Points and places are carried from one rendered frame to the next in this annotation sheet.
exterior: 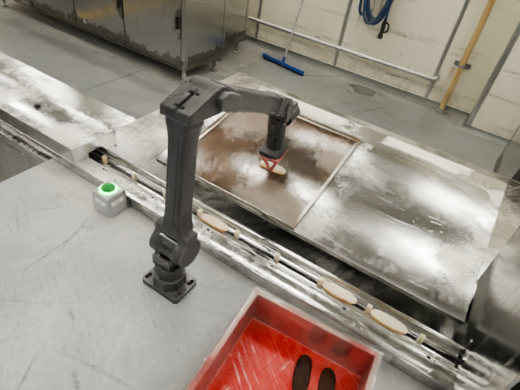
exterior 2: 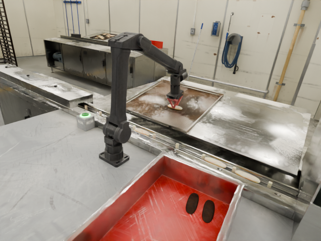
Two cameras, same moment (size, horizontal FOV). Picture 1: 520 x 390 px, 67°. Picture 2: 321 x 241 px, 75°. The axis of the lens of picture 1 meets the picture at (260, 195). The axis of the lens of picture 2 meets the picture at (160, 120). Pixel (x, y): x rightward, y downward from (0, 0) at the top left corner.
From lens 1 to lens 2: 0.33 m
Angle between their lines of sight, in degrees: 15
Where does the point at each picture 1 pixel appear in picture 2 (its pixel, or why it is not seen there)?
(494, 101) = (301, 100)
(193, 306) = (127, 169)
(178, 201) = (117, 98)
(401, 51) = (246, 80)
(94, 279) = (71, 155)
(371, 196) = (230, 117)
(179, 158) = (117, 70)
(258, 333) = (165, 182)
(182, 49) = (133, 82)
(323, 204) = (203, 122)
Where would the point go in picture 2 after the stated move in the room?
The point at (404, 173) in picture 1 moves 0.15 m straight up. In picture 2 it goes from (249, 107) to (256, 83)
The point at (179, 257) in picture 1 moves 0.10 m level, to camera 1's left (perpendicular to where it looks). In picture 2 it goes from (118, 134) to (95, 131)
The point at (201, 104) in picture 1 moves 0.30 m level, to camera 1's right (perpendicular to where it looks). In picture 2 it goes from (128, 38) to (212, 45)
